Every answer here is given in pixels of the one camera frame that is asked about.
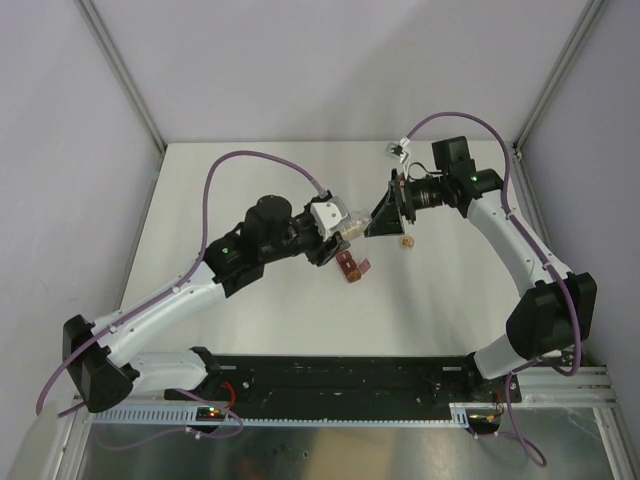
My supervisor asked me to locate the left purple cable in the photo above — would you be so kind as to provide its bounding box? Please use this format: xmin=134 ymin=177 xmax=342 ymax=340
xmin=37 ymin=149 xmax=331 ymax=441

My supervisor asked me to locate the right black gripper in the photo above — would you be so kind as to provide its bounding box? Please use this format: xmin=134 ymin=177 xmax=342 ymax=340
xmin=364 ymin=170 xmax=449 ymax=238

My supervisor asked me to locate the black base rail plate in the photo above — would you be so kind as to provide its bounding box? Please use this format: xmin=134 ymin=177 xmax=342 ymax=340
xmin=193 ymin=355 xmax=522 ymax=422

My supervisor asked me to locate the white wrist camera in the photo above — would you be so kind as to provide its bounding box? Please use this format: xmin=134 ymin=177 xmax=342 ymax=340
xmin=310 ymin=197 xmax=349 ymax=241
xmin=385 ymin=138 xmax=411 ymax=174

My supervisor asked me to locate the clear pill bottle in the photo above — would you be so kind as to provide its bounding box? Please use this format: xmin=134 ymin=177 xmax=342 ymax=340
xmin=337 ymin=210 xmax=372 ymax=241

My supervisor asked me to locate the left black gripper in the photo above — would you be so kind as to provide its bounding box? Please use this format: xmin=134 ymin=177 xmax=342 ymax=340
xmin=261 ymin=200 xmax=349 ymax=267

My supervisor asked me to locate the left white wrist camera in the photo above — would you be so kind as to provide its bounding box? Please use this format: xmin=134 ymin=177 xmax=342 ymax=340
xmin=310 ymin=197 xmax=349 ymax=241

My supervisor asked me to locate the grey slotted cable duct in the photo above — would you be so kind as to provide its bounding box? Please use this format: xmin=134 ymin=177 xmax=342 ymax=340
xmin=99 ymin=403 xmax=516 ymax=429

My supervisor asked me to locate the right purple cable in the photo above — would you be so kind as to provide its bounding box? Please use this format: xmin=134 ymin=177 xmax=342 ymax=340
xmin=402 ymin=111 xmax=584 ymax=469

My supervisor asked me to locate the left aluminium frame post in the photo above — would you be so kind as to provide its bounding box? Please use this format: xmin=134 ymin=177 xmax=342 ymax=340
xmin=74 ymin=0 xmax=167 ymax=155

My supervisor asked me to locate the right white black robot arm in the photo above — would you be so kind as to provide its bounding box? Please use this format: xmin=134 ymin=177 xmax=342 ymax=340
xmin=365 ymin=136 xmax=597 ymax=401

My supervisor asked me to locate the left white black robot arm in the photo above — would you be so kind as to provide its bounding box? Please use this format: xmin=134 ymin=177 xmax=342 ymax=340
xmin=62 ymin=195 xmax=350 ymax=413

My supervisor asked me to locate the right aluminium frame post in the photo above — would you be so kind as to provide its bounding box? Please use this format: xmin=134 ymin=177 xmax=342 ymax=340
xmin=512 ymin=0 xmax=610 ymax=157

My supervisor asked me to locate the aluminium frame post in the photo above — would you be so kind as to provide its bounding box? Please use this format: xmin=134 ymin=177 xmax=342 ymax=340
xmin=512 ymin=0 xmax=610 ymax=157
xmin=74 ymin=0 xmax=167 ymax=155

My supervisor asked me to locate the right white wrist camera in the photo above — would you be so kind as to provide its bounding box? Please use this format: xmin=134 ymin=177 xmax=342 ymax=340
xmin=385 ymin=138 xmax=411 ymax=174

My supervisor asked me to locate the shiny metal front plate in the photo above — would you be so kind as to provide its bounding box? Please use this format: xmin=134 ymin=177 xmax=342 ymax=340
xmin=78 ymin=409 xmax=614 ymax=479

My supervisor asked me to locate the purple cable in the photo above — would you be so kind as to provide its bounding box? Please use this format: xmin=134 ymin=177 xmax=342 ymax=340
xmin=37 ymin=149 xmax=331 ymax=441
xmin=402 ymin=111 xmax=584 ymax=469

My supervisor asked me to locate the red weekly pill organizer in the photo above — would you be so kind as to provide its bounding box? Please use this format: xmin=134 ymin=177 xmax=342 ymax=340
xmin=336 ymin=250 xmax=371 ymax=283

